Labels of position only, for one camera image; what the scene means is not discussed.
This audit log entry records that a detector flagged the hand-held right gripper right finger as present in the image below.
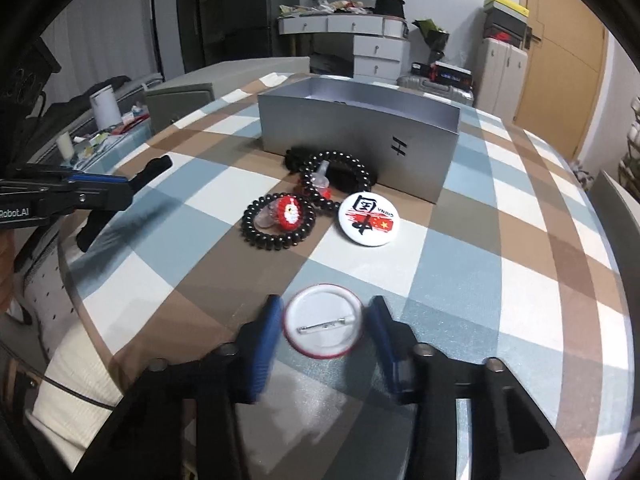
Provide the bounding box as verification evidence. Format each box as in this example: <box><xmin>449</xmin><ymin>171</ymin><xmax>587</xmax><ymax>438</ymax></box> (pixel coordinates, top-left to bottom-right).
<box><xmin>367</xmin><ymin>295</ymin><xmax>568</xmax><ymax>480</ymax></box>

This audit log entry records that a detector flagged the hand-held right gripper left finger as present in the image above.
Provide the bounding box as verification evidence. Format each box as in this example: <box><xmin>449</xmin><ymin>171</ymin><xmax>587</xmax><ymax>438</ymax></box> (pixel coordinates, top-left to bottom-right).
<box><xmin>75</xmin><ymin>294</ymin><xmax>286</xmax><ymax>480</ymax></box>

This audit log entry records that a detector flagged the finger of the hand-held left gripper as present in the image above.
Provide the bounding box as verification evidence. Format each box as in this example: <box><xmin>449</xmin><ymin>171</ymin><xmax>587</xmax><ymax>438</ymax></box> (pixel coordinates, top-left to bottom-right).
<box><xmin>77</xmin><ymin>207</ymin><xmax>120</xmax><ymax>254</ymax></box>
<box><xmin>62</xmin><ymin>155</ymin><xmax>174</xmax><ymax>212</ymax></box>

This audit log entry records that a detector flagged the plain white pin badge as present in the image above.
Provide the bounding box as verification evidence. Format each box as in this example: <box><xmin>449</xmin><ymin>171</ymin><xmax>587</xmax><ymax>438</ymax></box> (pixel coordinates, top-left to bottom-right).
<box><xmin>282</xmin><ymin>284</ymin><xmax>365</xmax><ymax>359</ymax></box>

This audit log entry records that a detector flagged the black spiral hair tie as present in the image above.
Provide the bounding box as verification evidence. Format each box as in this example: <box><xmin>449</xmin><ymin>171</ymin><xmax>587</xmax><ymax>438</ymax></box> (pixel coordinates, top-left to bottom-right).
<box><xmin>241</xmin><ymin>192</ymin><xmax>317</xmax><ymax>252</ymax></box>
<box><xmin>299</xmin><ymin>150</ymin><xmax>375</xmax><ymax>213</ymax></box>

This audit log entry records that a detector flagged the red white beaded charm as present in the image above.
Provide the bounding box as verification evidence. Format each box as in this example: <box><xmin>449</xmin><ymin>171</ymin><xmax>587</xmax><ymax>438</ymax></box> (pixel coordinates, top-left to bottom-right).
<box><xmin>257</xmin><ymin>196</ymin><xmax>304</xmax><ymax>231</ymax></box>

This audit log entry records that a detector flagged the printed white pin badge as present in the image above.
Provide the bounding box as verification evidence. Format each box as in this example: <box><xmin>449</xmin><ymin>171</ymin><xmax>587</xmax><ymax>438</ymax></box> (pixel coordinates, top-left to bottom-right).
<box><xmin>337</xmin><ymin>191</ymin><xmax>400</xmax><ymax>246</ymax></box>

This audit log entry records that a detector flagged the clear red plastic charm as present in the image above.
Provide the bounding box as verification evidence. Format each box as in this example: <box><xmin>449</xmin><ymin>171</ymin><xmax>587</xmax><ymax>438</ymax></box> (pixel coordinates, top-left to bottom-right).
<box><xmin>302</xmin><ymin>160</ymin><xmax>334</xmax><ymax>201</ymax></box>

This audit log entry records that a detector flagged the silver metal box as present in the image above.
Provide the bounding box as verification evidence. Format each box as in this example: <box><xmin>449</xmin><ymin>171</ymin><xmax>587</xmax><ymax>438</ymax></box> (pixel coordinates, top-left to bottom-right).
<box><xmin>257</xmin><ymin>77</ymin><xmax>461</xmax><ymax>204</ymax></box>

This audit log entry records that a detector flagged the white cylinder cup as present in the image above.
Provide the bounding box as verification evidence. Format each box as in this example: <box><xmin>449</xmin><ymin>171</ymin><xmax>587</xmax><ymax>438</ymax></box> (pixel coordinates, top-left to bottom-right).
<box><xmin>90</xmin><ymin>86</ymin><xmax>122</xmax><ymax>128</ymax></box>

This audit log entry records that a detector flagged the black clothes heap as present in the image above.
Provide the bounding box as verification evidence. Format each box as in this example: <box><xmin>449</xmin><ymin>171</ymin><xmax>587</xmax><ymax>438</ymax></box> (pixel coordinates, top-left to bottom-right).
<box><xmin>45</xmin><ymin>76</ymin><xmax>133</xmax><ymax>126</ymax></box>

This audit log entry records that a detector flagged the white dotted fabric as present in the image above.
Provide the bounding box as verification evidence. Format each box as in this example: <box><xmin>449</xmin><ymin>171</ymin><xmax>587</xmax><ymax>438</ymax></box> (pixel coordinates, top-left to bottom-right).
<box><xmin>25</xmin><ymin>255</ymin><xmax>81</xmax><ymax>361</ymax></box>

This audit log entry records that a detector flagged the grey chair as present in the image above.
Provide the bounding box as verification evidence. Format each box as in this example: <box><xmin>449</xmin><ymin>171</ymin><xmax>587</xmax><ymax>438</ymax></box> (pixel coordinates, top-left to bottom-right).
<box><xmin>592</xmin><ymin>170</ymin><xmax>640</xmax><ymax>281</ymax></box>
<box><xmin>165</xmin><ymin>56</ymin><xmax>312</xmax><ymax>92</ymax></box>
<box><xmin>145</xmin><ymin>82</ymin><xmax>216</xmax><ymax>133</ymax></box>

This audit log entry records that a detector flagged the white knit sweater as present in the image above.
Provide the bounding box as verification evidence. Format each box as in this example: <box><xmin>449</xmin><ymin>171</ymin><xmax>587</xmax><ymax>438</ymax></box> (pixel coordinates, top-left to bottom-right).
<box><xmin>32</xmin><ymin>327</ymin><xmax>126</xmax><ymax>456</ymax></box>

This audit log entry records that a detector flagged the dark grey wardrobe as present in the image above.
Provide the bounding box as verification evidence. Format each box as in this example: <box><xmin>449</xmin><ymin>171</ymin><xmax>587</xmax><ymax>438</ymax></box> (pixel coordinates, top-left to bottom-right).
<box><xmin>170</xmin><ymin>0</ymin><xmax>301</xmax><ymax>72</ymax></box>

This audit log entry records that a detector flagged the silver ribbed suitcase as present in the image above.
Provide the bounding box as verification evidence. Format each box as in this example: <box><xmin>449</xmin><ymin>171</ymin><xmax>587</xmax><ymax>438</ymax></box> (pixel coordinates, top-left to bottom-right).
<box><xmin>397</xmin><ymin>74</ymin><xmax>476</xmax><ymax>108</ymax></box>

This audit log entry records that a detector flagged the pile of cosmetics clutter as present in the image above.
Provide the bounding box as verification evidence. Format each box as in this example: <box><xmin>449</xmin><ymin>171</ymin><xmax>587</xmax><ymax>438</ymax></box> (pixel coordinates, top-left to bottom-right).
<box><xmin>279</xmin><ymin>0</ymin><xmax>376</xmax><ymax>18</ymax></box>

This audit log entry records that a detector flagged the black red flat box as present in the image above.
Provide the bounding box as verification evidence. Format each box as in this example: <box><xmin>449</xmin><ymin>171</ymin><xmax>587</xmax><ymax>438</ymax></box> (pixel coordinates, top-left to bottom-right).
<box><xmin>432</xmin><ymin>61</ymin><xmax>473</xmax><ymax>87</ymax></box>

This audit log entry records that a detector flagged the white dressing table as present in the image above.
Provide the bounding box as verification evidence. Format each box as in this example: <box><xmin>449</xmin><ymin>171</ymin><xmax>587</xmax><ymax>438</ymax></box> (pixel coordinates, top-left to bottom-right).
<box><xmin>277</xmin><ymin>12</ymin><xmax>413</xmax><ymax>81</ymax></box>

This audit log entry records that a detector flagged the dark green flower bouquet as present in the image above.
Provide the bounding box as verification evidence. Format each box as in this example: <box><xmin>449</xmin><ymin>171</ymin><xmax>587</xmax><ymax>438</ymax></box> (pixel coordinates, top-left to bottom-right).
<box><xmin>412</xmin><ymin>17</ymin><xmax>451</xmax><ymax>63</ymax></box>

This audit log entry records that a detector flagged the red black shoe box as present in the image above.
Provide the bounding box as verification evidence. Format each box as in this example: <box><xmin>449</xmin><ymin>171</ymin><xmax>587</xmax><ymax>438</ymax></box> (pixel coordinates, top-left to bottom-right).
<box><xmin>484</xmin><ymin>30</ymin><xmax>526</xmax><ymax>48</ymax></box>

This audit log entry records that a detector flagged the wooden door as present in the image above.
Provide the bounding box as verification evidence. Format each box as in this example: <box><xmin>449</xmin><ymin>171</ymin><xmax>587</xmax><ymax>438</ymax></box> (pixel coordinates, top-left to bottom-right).
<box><xmin>512</xmin><ymin>0</ymin><xmax>608</xmax><ymax>133</ymax></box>

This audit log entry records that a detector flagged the yellow lid shoe box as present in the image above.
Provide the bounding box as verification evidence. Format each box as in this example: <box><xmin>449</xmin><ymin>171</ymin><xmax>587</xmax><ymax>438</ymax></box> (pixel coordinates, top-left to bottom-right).
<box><xmin>484</xmin><ymin>0</ymin><xmax>531</xmax><ymax>17</ymax></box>

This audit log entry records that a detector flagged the black cable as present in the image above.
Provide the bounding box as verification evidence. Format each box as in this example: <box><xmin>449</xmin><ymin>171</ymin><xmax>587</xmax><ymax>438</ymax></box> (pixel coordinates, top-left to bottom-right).
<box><xmin>0</xmin><ymin>345</ymin><xmax>121</xmax><ymax>411</ymax></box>

